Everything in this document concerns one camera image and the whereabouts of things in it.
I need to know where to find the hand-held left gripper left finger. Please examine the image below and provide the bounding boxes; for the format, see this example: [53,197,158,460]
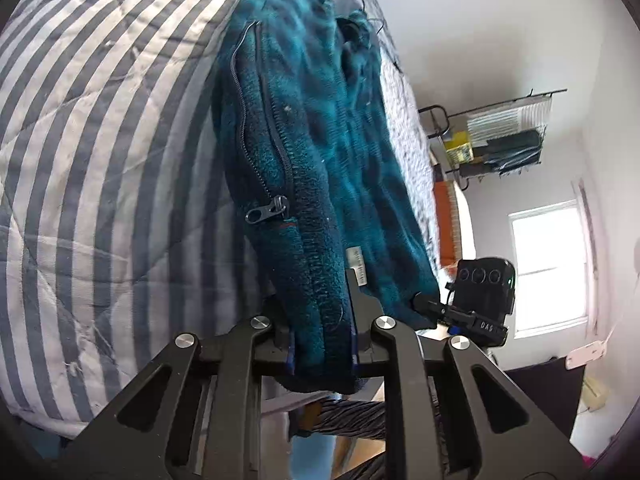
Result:
[60,312,296,480]

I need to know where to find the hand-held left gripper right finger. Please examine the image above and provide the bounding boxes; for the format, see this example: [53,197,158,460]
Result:
[344,269,588,480]

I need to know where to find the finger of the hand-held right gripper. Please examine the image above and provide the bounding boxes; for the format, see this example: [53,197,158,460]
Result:
[411,294,453,321]

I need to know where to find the teal fleece jacket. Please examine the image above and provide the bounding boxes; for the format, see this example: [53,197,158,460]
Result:
[210,0,442,396]

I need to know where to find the window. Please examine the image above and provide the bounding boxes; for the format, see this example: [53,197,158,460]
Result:
[507,200,594,339]

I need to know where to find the grey striped garment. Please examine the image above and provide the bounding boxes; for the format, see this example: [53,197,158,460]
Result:
[299,394,442,480]

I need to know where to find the dark cloth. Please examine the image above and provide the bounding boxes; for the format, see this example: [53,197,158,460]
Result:
[504,355,587,447]

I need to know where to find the white plastic device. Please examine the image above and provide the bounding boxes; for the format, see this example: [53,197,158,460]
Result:
[565,339,609,372]

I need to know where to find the dark hanging garment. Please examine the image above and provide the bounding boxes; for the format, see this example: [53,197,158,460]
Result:
[480,130,544,156]

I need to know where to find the striped hanging towel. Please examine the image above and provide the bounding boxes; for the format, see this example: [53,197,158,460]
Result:
[467,97,552,142]

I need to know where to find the grey white striped blanket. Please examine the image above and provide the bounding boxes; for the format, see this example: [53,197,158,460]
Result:
[0,0,281,436]

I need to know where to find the wall shelf with items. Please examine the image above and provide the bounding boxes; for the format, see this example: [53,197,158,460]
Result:
[417,89,568,192]

